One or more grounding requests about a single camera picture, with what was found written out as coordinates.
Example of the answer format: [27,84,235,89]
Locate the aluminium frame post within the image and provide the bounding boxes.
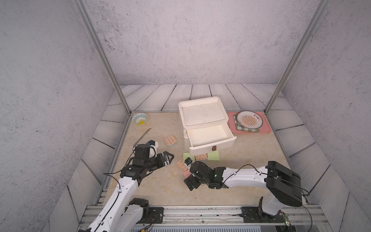
[264,0,330,115]
[72,0,131,115]

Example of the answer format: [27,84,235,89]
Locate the pink sticky pad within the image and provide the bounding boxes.
[183,170,192,178]

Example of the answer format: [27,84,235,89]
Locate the white patterned plate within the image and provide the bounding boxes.
[236,111,263,129]

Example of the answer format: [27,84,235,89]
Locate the aluminium front rail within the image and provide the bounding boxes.
[77,204,332,232]

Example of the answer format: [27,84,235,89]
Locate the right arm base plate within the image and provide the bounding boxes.
[239,197,286,223]

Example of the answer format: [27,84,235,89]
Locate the white drawer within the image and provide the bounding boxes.
[185,124,237,156]

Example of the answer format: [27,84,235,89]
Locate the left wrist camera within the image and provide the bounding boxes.
[133,140,158,160]

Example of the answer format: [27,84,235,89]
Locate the pink plastic tray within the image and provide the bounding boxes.
[227,112,271,134]

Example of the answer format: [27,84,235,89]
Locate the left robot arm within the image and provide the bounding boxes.
[85,151,174,232]

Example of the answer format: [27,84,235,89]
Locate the green sticky pad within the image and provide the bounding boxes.
[207,150,220,161]
[183,152,196,162]

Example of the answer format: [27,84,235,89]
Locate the aluminium frame post left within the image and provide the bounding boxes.
[72,0,131,115]

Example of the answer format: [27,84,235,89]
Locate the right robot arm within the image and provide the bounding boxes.
[184,158,303,216]

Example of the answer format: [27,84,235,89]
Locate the patterned sticky pad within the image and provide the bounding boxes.
[163,135,178,148]
[195,153,208,161]
[176,159,188,172]

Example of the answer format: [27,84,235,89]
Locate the small patterned bowl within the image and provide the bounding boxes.
[132,113,148,125]

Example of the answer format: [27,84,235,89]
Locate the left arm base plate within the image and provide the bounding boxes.
[137,207,164,224]

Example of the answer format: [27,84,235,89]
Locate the aluminium frame post right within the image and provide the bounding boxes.
[264,0,330,115]

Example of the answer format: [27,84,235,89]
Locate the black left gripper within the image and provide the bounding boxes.
[143,151,174,172]

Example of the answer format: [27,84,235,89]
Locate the green checkered cloth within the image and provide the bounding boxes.
[233,115,260,132]

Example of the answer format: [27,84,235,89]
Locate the white drawer cabinet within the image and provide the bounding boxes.
[178,97,229,149]

